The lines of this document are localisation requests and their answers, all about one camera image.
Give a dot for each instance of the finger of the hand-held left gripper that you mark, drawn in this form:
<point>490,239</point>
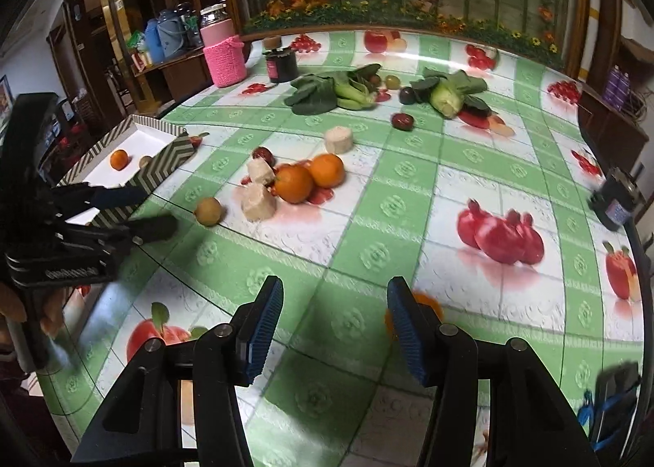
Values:
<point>117,196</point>
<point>153,229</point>

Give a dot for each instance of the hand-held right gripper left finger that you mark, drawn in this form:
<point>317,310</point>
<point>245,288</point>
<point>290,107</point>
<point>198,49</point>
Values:
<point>263,334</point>

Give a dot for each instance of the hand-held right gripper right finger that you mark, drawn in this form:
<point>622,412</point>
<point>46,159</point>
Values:
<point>408,334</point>

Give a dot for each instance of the small orange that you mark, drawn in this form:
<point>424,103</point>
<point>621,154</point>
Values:
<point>430,303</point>
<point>119,159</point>

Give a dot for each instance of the brown longan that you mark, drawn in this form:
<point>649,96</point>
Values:
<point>208,211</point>
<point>145,161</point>

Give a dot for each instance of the white tray with striped rim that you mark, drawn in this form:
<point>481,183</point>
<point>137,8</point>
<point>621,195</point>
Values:
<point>138,140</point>

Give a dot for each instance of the pale cylindrical food chunk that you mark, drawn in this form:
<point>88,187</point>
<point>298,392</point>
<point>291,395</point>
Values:
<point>258,204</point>
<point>339,139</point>
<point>260,171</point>

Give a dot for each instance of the red date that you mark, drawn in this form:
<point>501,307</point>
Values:
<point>263,155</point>

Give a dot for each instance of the dark orange with stem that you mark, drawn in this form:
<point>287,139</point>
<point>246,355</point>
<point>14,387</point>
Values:
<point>294,183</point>

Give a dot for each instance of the bright orange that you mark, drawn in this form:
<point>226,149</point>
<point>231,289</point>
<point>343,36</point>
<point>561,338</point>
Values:
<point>328,169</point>

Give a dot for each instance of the person's left hand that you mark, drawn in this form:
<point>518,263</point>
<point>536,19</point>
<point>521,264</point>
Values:
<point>51,319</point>

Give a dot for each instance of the wooden counter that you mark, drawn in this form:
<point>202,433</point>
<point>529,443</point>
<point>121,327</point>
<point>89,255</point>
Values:
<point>179,73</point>

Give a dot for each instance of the green checked printed tablecloth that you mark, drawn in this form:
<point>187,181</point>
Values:
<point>408,180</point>

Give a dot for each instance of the green packet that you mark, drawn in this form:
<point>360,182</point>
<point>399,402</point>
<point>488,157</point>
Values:
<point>136,40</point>

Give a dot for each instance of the blue thermos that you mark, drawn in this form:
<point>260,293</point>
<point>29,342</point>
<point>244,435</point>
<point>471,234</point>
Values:
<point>154,42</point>

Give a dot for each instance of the grey-blue thermos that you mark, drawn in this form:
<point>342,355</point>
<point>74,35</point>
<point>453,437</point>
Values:
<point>172,33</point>

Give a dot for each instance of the bottle with pink knit sleeve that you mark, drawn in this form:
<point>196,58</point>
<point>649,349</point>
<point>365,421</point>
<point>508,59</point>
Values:
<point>223,58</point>

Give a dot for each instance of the dark jar with wooden stopper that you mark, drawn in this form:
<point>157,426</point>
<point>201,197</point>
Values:
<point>281,66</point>

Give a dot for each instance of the red plum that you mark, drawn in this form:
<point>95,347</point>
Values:
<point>402,120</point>

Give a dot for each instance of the green bok choy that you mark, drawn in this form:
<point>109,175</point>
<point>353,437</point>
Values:
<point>327,91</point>
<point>449,91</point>

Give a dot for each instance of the dark plum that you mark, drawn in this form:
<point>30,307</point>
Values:
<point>375,81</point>
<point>407,95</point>

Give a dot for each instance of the small black device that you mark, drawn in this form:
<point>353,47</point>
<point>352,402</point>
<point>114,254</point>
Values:
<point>615,206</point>

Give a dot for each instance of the green grape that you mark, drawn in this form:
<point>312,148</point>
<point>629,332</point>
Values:
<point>392,82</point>

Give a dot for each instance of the purple bottle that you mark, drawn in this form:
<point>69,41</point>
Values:
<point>624,87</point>
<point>611,84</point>

